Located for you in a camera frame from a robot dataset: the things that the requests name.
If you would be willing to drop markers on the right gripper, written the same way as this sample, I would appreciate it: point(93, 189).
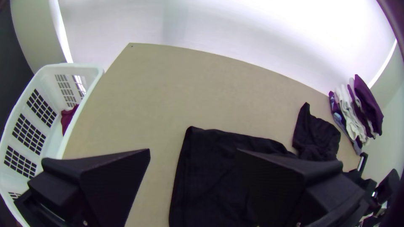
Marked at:
point(366, 186)

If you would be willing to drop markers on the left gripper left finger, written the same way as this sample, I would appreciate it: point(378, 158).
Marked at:
point(104, 186)

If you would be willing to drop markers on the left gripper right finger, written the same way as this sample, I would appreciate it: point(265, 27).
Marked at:
point(303, 192)

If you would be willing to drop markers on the black t-shirt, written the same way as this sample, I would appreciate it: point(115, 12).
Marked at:
point(208, 176)

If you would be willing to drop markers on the pile of folded clothes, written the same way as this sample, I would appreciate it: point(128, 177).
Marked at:
point(366, 107)

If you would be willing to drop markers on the dark red garment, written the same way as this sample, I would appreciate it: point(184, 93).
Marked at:
point(67, 118)

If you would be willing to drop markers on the white laundry basket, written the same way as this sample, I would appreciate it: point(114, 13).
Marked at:
point(34, 132)

